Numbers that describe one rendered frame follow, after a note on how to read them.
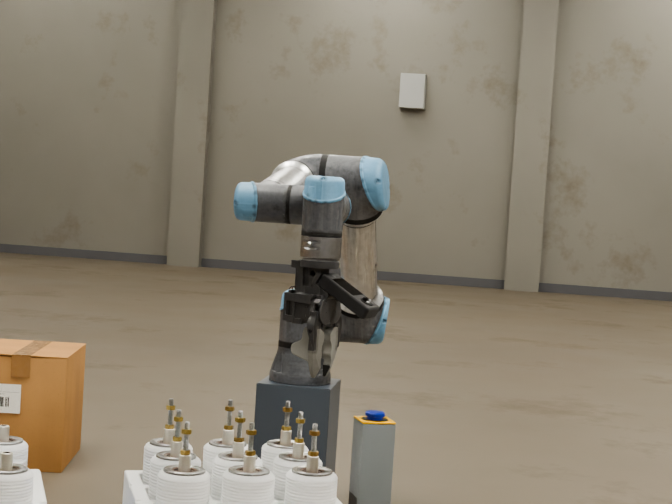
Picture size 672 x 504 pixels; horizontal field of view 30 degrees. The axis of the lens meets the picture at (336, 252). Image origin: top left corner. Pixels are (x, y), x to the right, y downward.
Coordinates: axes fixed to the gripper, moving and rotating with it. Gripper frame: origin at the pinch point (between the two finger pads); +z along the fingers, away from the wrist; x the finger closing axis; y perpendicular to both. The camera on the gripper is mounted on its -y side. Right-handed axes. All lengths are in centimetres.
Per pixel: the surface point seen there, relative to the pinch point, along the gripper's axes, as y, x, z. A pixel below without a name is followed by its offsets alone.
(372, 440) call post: 1.4, -22.8, 16.3
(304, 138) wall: 502, -765, -78
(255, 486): 5.8, 11.1, 20.6
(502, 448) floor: 35, -168, 44
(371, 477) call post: 1.2, -23.1, 23.8
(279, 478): 10.7, -4.1, 22.5
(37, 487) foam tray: 47, 23, 26
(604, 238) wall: 251, -871, -6
